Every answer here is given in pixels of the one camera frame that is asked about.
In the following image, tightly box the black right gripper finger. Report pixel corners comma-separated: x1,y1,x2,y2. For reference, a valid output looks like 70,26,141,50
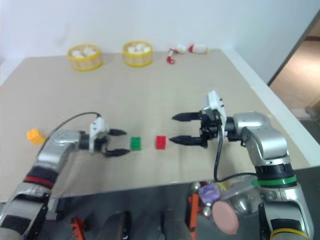
168,135,209,148
171,111,202,123

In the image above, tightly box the orange-yellow toy cube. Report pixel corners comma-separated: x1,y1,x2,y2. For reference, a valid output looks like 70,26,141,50
26,128,46,146

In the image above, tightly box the small red white toy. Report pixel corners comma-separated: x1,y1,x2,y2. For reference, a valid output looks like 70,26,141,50
166,47,176,65

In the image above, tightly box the yellow rimmed bamboo basket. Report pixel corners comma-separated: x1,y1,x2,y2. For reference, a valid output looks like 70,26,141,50
66,43,104,72
122,40,154,68

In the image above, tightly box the shiny metal bowl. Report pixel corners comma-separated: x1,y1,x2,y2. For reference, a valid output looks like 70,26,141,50
222,178,262,216

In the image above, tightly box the green toy cube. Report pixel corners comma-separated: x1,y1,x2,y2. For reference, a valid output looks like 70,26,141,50
130,136,143,152

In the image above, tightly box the red toy cube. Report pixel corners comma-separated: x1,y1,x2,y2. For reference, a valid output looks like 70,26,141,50
155,135,168,151

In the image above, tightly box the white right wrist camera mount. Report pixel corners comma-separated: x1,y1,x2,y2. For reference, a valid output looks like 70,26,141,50
201,90,229,138

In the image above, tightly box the orange black clamp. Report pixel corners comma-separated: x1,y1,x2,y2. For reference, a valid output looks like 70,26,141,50
70,216,88,240

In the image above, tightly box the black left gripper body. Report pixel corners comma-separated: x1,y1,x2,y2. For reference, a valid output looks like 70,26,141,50
95,129,111,154

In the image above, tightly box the orange upright bracket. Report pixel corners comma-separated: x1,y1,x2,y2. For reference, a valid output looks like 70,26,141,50
188,194,201,240

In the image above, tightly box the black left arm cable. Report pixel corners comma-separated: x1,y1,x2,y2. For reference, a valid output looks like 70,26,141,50
44,112,103,143

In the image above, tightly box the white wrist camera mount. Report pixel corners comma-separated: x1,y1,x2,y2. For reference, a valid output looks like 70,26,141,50
89,116,111,154
201,90,229,138

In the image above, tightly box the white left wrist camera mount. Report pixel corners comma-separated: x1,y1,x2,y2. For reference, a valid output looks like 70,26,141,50
89,116,111,154

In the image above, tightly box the purple crumpled item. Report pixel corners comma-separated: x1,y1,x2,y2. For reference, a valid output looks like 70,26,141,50
198,184,222,205

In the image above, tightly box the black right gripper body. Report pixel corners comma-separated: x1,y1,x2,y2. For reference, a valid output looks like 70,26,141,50
198,109,224,149

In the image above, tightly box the large white red bottle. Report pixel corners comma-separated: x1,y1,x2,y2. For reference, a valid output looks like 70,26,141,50
187,43,211,55

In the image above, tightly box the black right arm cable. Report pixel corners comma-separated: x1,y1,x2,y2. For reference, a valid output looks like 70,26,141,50
213,122,258,183

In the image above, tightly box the pink round disc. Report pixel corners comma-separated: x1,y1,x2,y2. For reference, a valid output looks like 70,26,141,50
211,199,240,235

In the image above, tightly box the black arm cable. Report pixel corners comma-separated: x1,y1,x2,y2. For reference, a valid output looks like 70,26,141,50
44,112,103,143
213,122,258,183

